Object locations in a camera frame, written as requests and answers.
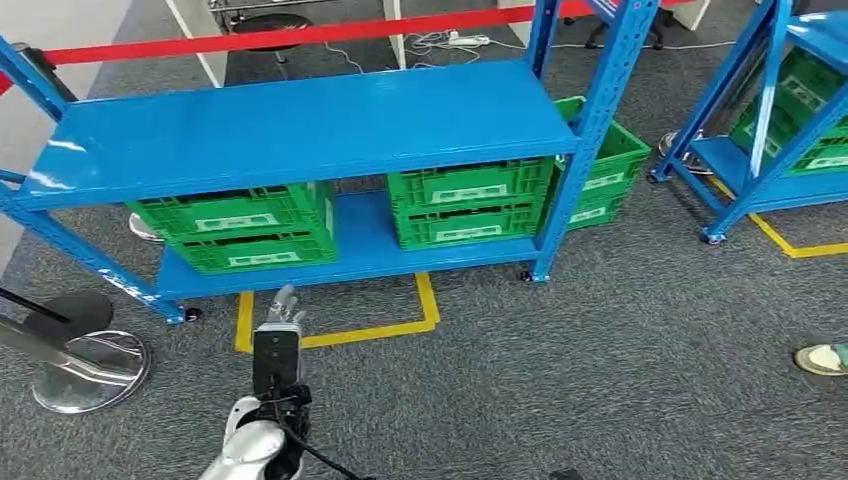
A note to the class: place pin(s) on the white power strip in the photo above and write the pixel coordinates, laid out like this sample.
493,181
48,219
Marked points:
469,40

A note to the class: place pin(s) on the black belt post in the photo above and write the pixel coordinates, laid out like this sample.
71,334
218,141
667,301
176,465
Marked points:
46,69

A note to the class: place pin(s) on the red barrier belt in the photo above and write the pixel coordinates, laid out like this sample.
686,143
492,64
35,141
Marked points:
265,36

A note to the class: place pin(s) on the black chair base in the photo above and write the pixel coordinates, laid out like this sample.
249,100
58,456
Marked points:
616,30

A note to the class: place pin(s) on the green plastic crate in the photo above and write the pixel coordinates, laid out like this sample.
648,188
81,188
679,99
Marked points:
232,212
593,212
616,159
265,255
464,228
821,156
464,185
808,86

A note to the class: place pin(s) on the yellow tape open square outline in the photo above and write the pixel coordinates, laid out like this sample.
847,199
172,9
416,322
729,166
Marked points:
364,331

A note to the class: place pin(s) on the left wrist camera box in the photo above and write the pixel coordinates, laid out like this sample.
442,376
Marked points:
277,361

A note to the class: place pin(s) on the person's shoe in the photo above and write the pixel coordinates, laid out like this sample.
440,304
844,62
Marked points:
821,359

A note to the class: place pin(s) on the white table frame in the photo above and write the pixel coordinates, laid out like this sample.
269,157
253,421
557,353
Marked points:
395,33

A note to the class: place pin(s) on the black round stool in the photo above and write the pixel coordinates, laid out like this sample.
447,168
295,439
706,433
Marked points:
272,26

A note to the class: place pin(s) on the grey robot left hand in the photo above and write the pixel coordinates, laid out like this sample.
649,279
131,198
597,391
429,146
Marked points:
286,311

